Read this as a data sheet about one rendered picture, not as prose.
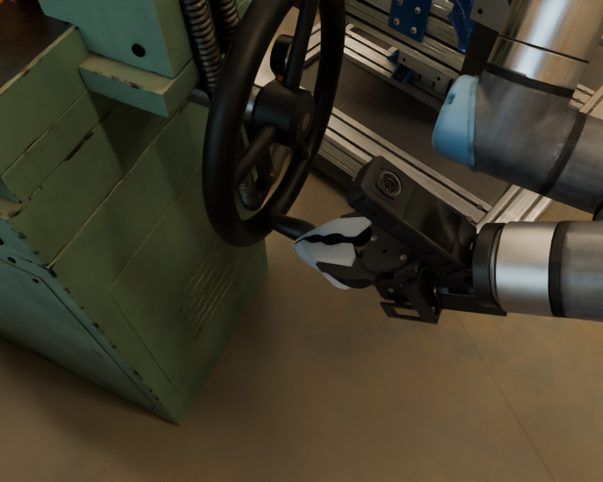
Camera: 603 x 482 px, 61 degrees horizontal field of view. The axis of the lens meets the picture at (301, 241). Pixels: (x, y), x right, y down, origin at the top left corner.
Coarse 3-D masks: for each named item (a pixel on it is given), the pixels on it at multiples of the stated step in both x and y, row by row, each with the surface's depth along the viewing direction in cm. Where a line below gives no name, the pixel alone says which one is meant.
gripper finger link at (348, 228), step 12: (324, 228) 52; (336, 228) 52; (348, 228) 51; (360, 228) 50; (300, 240) 54; (312, 240) 53; (324, 240) 52; (336, 240) 52; (348, 240) 50; (360, 240) 50
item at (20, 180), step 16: (80, 96) 50; (96, 96) 52; (64, 112) 49; (80, 112) 51; (96, 112) 53; (48, 128) 48; (64, 128) 49; (80, 128) 52; (32, 144) 47; (48, 144) 48; (64, 144) 50; (16, 160) 46; (32, 160) 47; (48, 160) 49; (0, 176) 45; (16, 176) 46; (32, 176) 48; (0, 192) 48; (16, 192) 47; (32, 192) 49
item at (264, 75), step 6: (264, 60) 87; (264, 66) 86; (258, 72) 85; (264, 72) 85; (270, 72) 85; (258, 78) 84; (264, 78) 84; (270, 78) 84; (276, 78) 85; (258, 84) 83; (264, 84) 83
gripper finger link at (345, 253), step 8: (304, 240) 53; (296, 248) 54; (304, 248) 52; (312, 248) 51; (320, 248) 51; (328, 248) 50; (336, 248) 50; (344, 248) 49; (352, 248) 49; (304, 256) 52; (312, 256) 50; (320, 256) 50; (328, 256) 49; (336, 256) 49; (344, 256) 48; (352, 256) 48; (312, 264) 51; (344, 264) 48; (336, 280) 53; (344, 288) 53
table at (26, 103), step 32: (32, 0) 48; (0, 32) 46; (32, 32) 46; (64, 32) 46; (0, 64) 43; (32, 64) 44; (64, 64) 47; (96, 64) 48; (128, 64) 48; (192, 64) 49; (0, 96) 42; (32, 96) 45; (64, 96) 48; (128, 96) 48; (160, 96) 46; (0, 128) 43; (32, 128) 46; (0, 160) 44
